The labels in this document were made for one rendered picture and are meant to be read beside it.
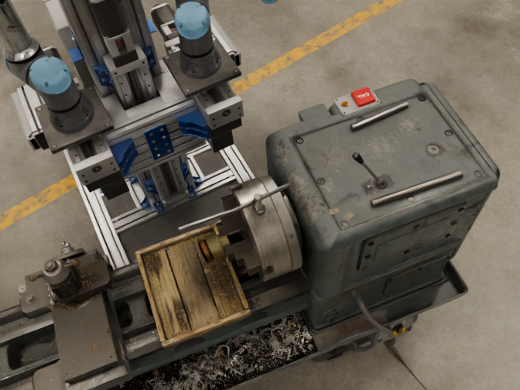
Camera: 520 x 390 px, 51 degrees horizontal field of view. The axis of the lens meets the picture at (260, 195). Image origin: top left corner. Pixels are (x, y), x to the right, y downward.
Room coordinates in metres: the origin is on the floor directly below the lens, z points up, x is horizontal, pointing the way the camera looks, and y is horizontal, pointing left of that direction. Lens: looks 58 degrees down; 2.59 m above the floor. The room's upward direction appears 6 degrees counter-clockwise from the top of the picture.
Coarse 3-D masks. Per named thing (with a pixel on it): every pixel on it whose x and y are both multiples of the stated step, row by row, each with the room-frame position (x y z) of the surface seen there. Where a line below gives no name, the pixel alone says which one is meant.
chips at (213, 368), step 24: (240, 336) 0.65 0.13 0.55; (264, 336) 0.64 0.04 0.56; (288, 336) 0.62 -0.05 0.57; (312, 336) 0.62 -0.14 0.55; (192, 360) 0.58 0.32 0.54; (216, 360) 0.56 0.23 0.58; (240, 360) 0.55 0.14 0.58; (264, 360) 0.54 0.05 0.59; (288, 360) 0.54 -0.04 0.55; (120, 384) 0.52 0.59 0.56; (144, 384) 0.51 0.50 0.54; (168, 384) 0.50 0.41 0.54; (192, 384) 0.48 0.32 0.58; (216, 384) 0.48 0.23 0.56
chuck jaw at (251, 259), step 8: (248, 240) 0.77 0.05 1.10; (232, 248) 0.74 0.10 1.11; (240, 248) 0.74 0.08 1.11; (248, 248) 0.74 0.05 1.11; (232, 256) 0.73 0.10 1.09; (240, 256) 0.71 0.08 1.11; (248, 256) 0.71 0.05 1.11; (256, 256) 0.71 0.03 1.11; (240, 264) 0.70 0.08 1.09; (248, 264) 0.68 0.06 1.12; (256, 264) 0.68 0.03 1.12; (248, 272) 0.66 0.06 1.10; (256, 272) 0.67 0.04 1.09; (264, 272) 0.66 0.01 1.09
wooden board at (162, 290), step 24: (168, 240) 0.90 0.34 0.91; (144, 264) 0.83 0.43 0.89; (168, 264) 0.82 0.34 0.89; (192, 264) 0.81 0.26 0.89; (168, 288) 0.73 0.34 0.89; (192, 288) 0.72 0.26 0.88; (216, 288) 0.71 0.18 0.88; (240, 288) 0.70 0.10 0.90; (168, 312) 0.65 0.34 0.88; (192, 312) 0.64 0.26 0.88; (216, 312) 0.63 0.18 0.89; (240, 312) 0.61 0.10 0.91; (192, 336) 0.56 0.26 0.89
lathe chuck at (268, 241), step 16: (240, 192) 0.87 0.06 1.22; (256, 192) 0.86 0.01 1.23; (272, 208) 0.79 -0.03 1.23; (256, 224) 0.75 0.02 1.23; (272, 224) 0.75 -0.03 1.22; (256, 240) 0.71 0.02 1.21; (272, 240) 0.71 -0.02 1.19; (272, 256) 0.68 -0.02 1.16; (288, 256) 0.68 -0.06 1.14; (272, 272) 0.66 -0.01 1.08
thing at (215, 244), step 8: (200, 240) 0.79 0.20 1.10; (208, 240) 0.78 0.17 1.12; (216, 240) 0.77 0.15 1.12; (224, 240) 0.77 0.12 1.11; (200, 248) 0.75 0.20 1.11; (208, 248) 0.75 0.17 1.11; (216, 248) 0.75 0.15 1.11; (224, 248) 0.75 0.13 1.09; (208, 256) 0.73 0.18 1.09; (216, 256) 0.73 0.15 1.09; (224, 256) 0.73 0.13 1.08
